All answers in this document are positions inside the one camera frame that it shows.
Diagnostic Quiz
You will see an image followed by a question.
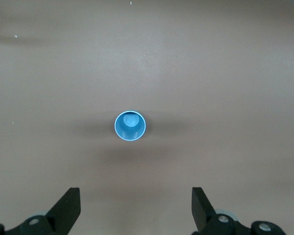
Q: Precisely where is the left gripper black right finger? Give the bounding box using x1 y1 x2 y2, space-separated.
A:
192 187 239 235

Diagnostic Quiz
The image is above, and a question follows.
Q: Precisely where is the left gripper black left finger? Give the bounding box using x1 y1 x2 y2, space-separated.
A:
4 188 81 235

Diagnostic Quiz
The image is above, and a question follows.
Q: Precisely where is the blue plastic cup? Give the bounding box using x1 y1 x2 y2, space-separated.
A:
114 110 147 141

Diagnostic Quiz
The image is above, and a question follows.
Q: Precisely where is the brown table cover sheet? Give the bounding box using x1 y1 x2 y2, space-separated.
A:
0 0 294 235

